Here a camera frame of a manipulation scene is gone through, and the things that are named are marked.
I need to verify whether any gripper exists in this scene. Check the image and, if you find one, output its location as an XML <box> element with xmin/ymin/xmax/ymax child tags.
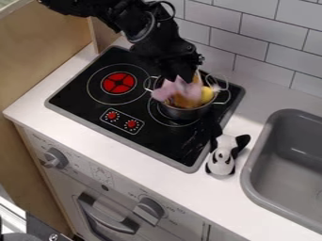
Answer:
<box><xmin>153</xmin><ymin>33</ymin><xmax>207</xmax><ymax>85</ymax></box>

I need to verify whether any silver pot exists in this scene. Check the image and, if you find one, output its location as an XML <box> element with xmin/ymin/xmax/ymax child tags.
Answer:
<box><xmin>143</xmin><ymin>72</ymin><xmax>233</xmax><ymax>121</ymax></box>

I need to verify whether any toy stove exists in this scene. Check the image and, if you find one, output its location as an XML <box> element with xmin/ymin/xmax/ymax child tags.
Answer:
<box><xmin>42</xmin><ymin>45</ymin><xmax>247</xmax><ymax>174</ymax></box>

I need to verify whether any panda plush toy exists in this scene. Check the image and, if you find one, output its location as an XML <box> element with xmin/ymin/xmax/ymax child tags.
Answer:
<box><xmin>203</xmin><ymin>134</ymin><xmax>252</xmax><ymax>177</ymax></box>

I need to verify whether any toy sink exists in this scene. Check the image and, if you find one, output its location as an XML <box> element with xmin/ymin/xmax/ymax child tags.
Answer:
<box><xmin>238</xmin><ymin>107</ymin><xmax>322</xmax><ymax>235</ymax></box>

